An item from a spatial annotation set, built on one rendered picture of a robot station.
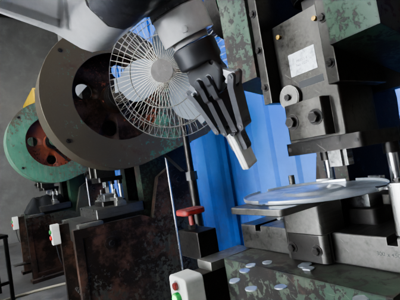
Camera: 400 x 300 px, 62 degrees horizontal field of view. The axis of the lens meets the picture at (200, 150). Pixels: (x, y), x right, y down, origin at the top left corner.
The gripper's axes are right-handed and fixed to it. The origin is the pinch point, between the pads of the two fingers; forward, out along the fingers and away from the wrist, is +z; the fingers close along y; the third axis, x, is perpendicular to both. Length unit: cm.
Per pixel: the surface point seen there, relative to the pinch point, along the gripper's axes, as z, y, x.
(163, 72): -19, -74, 48
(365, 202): 23.4, 8.4, 17.0
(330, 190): 15.9, 6.6, 9.9
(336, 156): 15.6, 1.8, 23.7
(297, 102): 0.8, -1.5, 23.0
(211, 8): -29, -27, 39
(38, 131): -26, -312, 57
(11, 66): -165, -662, 176
